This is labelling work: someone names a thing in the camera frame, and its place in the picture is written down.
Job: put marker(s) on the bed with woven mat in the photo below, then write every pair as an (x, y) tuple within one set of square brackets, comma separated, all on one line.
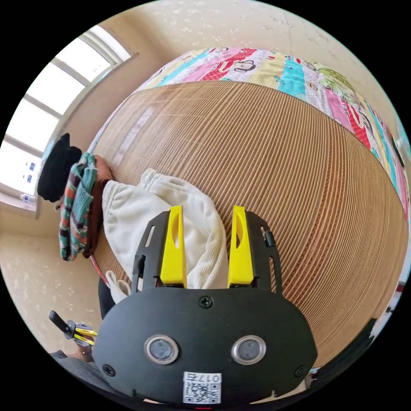
[(273, 167)]

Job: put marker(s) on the pile of clothes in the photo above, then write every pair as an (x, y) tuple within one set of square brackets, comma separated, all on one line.
[(75, 212)]

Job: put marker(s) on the white long pants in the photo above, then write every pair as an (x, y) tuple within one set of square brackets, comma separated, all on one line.
[(135, 218)]

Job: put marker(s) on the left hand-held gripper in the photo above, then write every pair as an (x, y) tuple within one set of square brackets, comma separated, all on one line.
[(71, 333)]

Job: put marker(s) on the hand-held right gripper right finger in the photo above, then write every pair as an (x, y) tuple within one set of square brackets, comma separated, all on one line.
[(240, 260)]

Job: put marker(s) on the person's body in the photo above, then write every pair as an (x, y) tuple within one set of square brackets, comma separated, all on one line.
[(106, 298)]

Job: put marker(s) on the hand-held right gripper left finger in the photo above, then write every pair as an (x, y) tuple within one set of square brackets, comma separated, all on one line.
[(173, 257)]

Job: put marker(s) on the person's left hand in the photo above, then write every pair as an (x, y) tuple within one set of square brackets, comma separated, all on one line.
[(85, 353)]

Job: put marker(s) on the window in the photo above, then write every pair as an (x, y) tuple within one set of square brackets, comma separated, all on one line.
[(41, 106)]

